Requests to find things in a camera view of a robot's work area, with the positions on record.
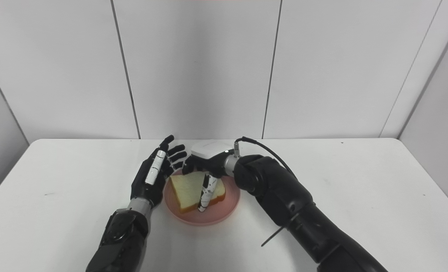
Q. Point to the slice of white bread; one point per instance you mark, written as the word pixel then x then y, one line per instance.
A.
pixel 186 189

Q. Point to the black zip tie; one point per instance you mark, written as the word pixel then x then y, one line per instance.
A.
pixel 278 231

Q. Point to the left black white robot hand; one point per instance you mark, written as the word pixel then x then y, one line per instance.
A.
pixel 142 185

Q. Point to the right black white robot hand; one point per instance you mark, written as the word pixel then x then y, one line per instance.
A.
pixel 209 153

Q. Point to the pink round plate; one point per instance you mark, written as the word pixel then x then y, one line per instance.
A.
pixel 216 211

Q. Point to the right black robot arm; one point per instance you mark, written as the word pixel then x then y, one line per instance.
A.
pixel 284 200

